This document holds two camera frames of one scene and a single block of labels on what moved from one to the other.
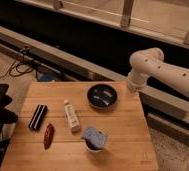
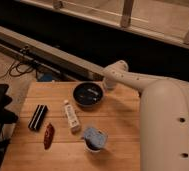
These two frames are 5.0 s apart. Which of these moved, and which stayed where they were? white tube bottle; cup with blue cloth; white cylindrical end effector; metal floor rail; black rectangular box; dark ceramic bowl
Moved: dark ceramic bowl; white cylindrical end effector
Stayed: cup with blue cloth; black rectangular box; white tube bottle; metal floor rail
